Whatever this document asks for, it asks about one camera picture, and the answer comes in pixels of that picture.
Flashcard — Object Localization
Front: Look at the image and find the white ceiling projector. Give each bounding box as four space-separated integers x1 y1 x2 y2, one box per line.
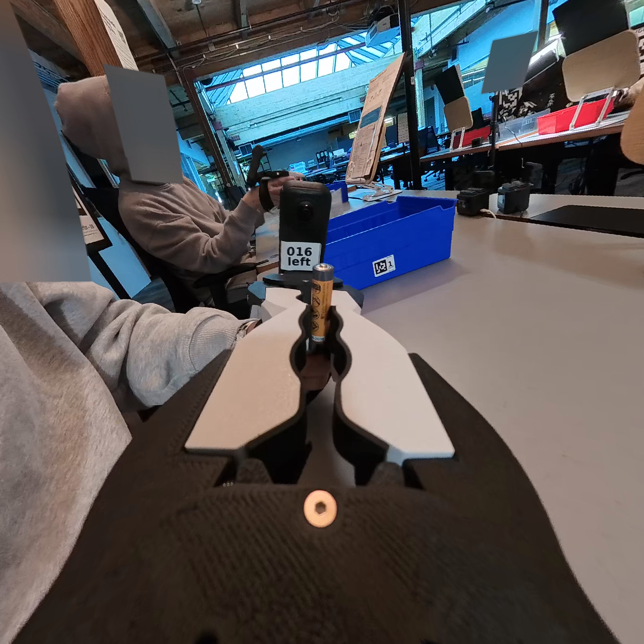
365 9 414 47

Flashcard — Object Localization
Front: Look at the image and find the cardboard sheet on stand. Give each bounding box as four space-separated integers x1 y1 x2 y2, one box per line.
345 53 407 202

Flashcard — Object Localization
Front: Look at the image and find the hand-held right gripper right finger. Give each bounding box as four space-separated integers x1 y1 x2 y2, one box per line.
327 306 458 469

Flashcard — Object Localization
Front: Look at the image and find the large blue plastic bin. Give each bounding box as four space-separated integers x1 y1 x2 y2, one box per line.
322 195 458 290

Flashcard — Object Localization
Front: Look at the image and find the person's left forearm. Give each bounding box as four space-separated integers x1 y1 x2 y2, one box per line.
30 284 255 411

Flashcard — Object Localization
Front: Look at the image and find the black office chair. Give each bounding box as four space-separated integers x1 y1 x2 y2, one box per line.
65 136 263 314

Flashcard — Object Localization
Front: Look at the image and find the person's grey hoodie torso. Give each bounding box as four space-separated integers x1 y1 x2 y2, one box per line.
0 282 152 644

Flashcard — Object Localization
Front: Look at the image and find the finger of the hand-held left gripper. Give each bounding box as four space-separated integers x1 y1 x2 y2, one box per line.
262 288 304 325
332 292 364 318

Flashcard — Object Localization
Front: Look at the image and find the black desk mat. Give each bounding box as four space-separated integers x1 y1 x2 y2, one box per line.
528 205 644 237

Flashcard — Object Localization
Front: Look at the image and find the yellow and black battery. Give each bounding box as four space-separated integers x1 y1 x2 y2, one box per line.
309 263 336 349

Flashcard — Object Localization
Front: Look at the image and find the large red plastic bin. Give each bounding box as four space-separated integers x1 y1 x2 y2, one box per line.
537 98 618 136

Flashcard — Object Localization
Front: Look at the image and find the small beige board stand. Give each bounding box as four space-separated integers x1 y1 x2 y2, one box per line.
443 95 475 152

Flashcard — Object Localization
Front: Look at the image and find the beige rounded board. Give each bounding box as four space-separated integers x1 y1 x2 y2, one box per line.
620 90 644 165

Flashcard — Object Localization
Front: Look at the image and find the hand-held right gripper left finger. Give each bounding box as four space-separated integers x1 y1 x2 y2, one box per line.
184 305 315 456

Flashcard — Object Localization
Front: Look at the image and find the large beige board stand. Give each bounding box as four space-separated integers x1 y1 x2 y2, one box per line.
561 29 643 127

